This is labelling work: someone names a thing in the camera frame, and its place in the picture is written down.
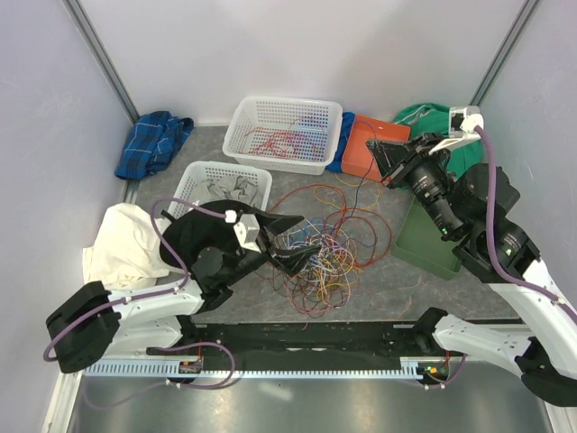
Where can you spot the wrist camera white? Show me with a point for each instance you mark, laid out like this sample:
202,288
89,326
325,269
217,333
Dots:
461,128
246,229

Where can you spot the left corner aluminium post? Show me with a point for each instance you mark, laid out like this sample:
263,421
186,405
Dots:
88,31

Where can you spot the grey cloth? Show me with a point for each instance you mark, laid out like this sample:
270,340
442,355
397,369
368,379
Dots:
239,188

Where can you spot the grey slotted cable duct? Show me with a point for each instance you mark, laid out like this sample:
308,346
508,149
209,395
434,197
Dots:
402,369

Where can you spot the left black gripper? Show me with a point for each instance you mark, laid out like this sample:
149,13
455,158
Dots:
289,260

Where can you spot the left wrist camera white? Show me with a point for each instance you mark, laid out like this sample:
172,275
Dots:
246,229

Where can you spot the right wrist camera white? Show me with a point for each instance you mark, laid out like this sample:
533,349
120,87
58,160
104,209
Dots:
461,128

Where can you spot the white cloth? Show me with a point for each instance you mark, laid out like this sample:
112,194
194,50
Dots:
125,254

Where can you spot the green cloth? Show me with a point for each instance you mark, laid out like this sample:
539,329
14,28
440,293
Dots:
434,118

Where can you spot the small white plastic basket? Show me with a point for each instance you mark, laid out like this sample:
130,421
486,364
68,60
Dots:
200,171

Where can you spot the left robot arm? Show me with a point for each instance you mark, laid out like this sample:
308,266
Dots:
95,322

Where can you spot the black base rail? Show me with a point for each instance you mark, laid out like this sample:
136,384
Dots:
316,343

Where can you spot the blue plaid cloth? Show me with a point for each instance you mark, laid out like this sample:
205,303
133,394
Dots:
152,144

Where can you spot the right corner aluminium post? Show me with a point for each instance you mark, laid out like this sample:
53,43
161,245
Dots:
523,18

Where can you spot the green plastic tray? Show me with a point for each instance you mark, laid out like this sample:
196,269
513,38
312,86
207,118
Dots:
419,243

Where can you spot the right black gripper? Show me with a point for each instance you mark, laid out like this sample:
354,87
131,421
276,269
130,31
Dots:
403,155

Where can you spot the black hat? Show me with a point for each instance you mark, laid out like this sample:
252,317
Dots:
207,245

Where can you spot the large white plastic basket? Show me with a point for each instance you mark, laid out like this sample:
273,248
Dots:
284,134

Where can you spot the orange plastic tray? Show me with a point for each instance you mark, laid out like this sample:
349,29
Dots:
357,159

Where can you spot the corner aluminium post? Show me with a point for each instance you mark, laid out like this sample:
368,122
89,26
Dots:
523,18
88,31

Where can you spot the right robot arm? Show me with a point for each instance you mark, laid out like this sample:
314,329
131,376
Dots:
471,211

